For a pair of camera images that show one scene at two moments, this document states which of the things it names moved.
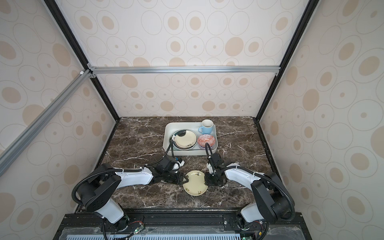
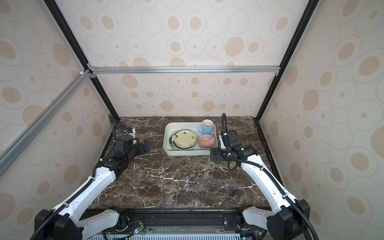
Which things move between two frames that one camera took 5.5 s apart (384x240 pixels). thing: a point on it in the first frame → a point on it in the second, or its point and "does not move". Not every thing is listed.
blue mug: (206, 127) does not move
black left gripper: (179, 180) → (143, 150)
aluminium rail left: (17, 143) does not move
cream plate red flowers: (196, 186) → (184, 139)
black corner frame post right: (309, 11) does not move
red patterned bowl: (205, 138) does not move
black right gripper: (207, 181) → (218, 156)
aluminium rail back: (133, 70) does not move
